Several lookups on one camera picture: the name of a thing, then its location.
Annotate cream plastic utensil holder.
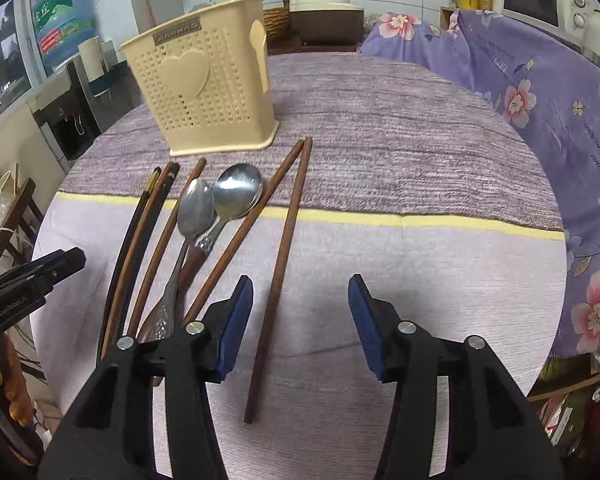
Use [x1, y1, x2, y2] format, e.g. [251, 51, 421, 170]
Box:
[120, 0, 280, 157]

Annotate paper cup tube holder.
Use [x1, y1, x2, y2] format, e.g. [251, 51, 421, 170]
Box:
[77, 37, 108, 98]

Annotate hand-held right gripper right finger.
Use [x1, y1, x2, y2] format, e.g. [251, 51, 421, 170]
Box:
[347, 274, 566, 480]

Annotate brown wooden chopstick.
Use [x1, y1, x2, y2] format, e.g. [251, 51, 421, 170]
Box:
[243, 136, 314, 425]
[182, 140, 306, 326]
[127, 157, 207, 338]
[101, 161, 181, 358]

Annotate dark wall poster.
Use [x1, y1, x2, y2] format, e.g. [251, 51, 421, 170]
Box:
[0, 0, 33, 128]

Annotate dark wooden washstand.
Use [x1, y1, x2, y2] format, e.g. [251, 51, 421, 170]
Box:
[267, 35, 358, 56]

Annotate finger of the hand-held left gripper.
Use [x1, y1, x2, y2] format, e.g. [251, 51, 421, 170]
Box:
[27, 248, 87, 292]

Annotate small wooden box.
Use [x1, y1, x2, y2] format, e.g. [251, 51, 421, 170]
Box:
[439, 6, 461, 33]

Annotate grey water dispenser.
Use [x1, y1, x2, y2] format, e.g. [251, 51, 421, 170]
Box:
[30, 55, 111, 161]

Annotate all-metal spoon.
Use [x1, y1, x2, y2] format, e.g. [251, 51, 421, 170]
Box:
[137, 177, 217, 346]

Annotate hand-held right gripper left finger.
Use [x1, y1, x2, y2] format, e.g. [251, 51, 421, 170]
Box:
[37, 275, 255, 480]

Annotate woven pattern wash basin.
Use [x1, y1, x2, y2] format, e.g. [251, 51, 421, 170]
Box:
[262, 6, 292, 41]

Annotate person's left hand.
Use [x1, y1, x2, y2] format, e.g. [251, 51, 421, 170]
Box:
[0, 340, 34, 427]

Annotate brown wooden chair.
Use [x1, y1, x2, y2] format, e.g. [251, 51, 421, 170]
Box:
[0, 177, 43, 261]

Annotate brown and white rice cooker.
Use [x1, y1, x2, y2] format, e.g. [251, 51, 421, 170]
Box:
[288, 0, 366, 46]

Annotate blue water bottle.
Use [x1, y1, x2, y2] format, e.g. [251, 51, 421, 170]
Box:
[30, 0, 101, 68]

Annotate metal spoon with wooden handle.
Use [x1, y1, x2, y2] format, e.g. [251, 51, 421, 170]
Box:
[177, 162, 264, 286]

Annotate purple floral cloth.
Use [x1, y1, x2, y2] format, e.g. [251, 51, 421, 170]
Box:
[360, 7, 600, 361]

